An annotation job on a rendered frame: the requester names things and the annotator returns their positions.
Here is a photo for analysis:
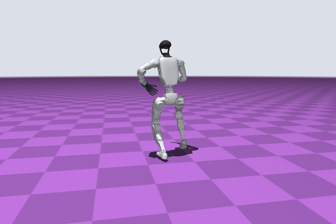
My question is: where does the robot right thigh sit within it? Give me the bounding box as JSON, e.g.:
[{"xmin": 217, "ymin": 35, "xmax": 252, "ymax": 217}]
[{"xmin": 175, "ymin": 95, "xmax": 184, "ymax": 120}]

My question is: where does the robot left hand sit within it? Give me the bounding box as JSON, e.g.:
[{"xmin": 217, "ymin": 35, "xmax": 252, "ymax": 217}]
[{"xmin": 141, "ymin": 83, "xmax": 158, "ymax": 96}]

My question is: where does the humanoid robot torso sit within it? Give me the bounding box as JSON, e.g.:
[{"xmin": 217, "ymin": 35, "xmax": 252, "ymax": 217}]
[{"xmin": 157, "ymin": 56, "xmax": 179, "ymax": 105}]

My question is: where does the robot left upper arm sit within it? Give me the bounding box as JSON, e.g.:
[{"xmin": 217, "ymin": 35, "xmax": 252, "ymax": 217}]
[{"xmin": 137, "ymin": 59, "xmax": 159, "ymax": 75}]

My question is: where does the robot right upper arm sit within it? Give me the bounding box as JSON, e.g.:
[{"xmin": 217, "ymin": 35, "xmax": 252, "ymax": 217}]
[{"xmin": 178, "ymin": 59, "xmax": 187, "ymax": 82}]

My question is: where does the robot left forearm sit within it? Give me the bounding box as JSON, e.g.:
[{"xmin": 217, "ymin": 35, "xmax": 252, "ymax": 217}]
[{"xmin": 137, "ymin": 72, "xmax": 147, "ymax": 86}]

